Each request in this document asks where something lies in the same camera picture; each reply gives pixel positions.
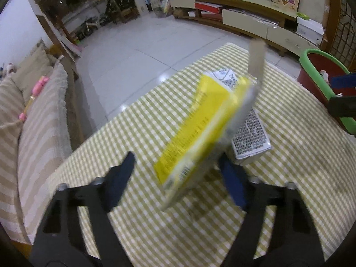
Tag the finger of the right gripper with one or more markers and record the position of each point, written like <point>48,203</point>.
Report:
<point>344,81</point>

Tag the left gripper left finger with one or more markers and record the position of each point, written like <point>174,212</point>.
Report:
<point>76,230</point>

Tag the white printed carton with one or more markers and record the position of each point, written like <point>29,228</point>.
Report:
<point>251,140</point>

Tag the yellow white cardboard box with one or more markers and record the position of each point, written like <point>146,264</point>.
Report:
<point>220,106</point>

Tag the red bin with green rim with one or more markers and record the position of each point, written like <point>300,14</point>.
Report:
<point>317,69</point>

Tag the yellow checkered tablecloth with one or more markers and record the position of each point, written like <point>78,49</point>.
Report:
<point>308,148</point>

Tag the white box on floor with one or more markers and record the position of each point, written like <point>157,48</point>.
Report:
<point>310,30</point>

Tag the long low TV cabinet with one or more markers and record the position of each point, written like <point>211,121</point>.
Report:
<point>263,19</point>

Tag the striped beige sofa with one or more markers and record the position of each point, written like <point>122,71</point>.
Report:
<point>31,151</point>

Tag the pink plush toy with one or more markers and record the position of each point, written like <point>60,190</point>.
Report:
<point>37,89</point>

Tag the red flat box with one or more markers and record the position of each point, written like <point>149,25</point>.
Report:
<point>209,7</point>

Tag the beige sofa cushion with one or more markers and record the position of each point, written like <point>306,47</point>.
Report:
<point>31,69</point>

